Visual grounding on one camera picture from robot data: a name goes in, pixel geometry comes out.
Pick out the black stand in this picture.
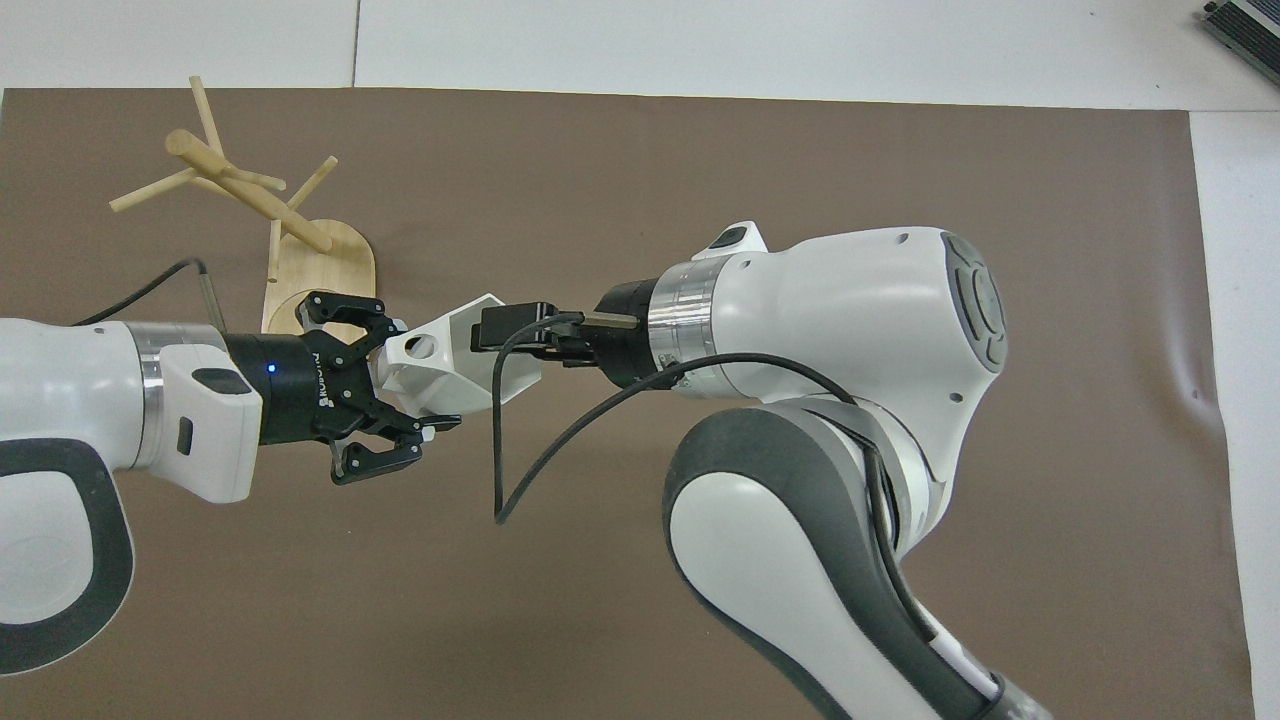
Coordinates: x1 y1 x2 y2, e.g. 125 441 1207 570
1199 0 1280 73

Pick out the wooden cup rack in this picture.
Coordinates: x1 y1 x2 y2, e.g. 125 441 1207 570
108 76 378 337

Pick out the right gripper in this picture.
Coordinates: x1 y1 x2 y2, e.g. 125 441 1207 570
546 277 664 391

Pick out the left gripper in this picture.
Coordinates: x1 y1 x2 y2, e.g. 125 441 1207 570
224 290 463 487

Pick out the white faceted cup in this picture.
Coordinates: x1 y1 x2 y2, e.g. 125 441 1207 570
378 293 542 417

